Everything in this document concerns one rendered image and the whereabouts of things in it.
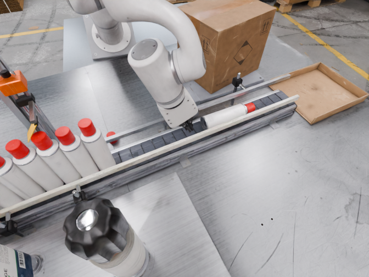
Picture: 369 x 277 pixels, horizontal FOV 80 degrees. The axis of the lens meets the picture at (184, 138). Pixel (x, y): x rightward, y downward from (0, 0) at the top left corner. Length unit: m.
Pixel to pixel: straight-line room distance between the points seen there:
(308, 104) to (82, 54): 1.13
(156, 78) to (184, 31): 0.11
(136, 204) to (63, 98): 0.63
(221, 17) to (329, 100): 0.58
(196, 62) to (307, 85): 0.76
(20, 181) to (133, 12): 0.48
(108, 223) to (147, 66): 0.30
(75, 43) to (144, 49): 0.99
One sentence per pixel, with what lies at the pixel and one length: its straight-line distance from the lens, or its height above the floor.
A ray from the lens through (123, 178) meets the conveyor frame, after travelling 0.72.
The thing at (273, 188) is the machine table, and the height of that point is 0.83.
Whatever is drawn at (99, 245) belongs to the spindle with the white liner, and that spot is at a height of 1.16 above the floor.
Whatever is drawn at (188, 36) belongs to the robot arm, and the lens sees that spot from 0.48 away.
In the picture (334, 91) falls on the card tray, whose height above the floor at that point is 0.83.
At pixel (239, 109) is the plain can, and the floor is 0.93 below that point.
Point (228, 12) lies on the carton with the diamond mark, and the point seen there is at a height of 1.12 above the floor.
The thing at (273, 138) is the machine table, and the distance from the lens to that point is 0.89.
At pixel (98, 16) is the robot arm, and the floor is 1.08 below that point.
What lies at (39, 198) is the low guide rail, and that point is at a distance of 0.73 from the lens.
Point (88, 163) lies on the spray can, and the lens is 0.66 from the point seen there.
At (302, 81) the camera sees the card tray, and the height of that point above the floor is 0.83.
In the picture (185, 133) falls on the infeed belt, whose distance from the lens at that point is 0.77.
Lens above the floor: 1.48
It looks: 52 degrees down
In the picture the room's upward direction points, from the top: straight up
